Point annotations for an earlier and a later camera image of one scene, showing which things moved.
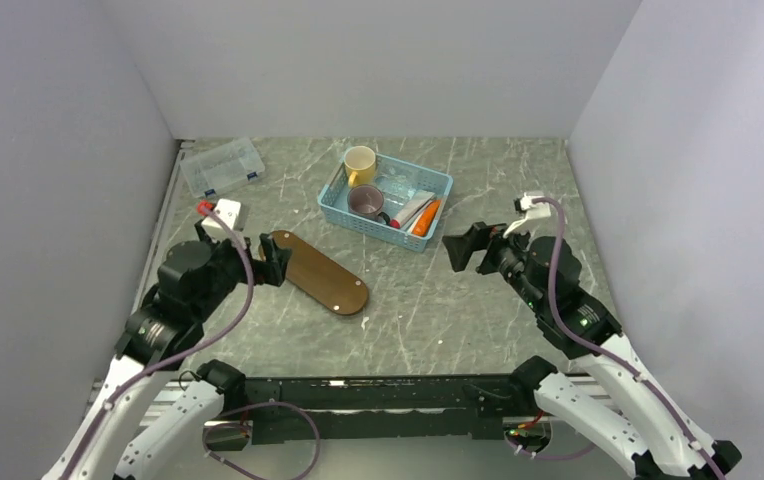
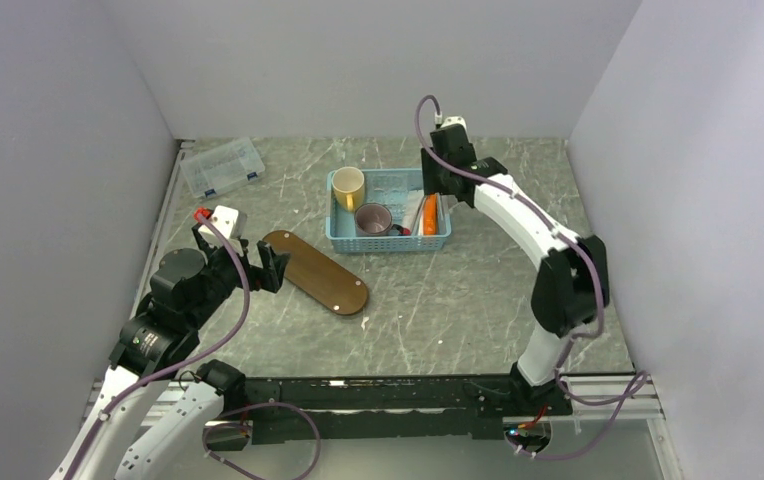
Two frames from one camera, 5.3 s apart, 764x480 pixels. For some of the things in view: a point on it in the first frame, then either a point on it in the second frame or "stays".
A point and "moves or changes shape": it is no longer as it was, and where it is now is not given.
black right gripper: (480, 236) → (429, 165)
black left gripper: (272, 270) stays
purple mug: (367, 200) → (373, 219)
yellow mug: (360, 165) → (348, 184)
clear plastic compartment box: (222, 167) stays
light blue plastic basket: (398, 180) moves or changes shape
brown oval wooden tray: (320, 278) stays
